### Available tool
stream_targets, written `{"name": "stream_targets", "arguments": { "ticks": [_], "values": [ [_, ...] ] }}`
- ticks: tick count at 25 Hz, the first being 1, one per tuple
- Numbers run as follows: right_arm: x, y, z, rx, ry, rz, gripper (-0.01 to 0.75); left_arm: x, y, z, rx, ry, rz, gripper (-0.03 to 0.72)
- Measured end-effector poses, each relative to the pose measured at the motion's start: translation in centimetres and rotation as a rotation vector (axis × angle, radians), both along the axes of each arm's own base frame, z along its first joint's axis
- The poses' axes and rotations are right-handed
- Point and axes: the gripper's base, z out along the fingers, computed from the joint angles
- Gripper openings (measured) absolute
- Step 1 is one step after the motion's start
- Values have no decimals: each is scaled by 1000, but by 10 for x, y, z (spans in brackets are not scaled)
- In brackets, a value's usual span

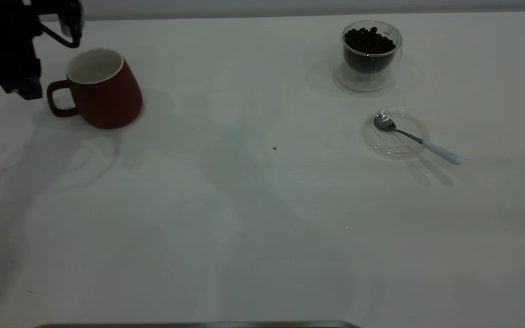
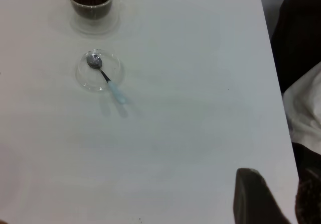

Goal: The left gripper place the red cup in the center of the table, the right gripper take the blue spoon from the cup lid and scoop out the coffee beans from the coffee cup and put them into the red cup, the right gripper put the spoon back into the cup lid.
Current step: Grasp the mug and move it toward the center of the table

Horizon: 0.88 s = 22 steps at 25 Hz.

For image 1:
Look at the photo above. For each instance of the dark coffee beans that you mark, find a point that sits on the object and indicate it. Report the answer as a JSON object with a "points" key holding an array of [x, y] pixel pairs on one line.
{"points": [[368, 43]]}

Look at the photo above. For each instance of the red ceramic mug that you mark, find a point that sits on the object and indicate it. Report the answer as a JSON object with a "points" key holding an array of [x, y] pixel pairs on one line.
{"points": [[107, 100]]}

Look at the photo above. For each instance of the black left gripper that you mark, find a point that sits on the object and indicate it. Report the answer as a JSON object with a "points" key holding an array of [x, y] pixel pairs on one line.
{"points": [[7, 43]]}

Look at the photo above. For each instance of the clear double-wall glass cup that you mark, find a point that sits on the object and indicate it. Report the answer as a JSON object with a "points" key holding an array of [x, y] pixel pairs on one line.
{"points": [[368, 79]]}

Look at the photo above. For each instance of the clear glass saucer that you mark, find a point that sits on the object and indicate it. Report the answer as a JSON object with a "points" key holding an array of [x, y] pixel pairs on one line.
{"points": [[394, 145]]}

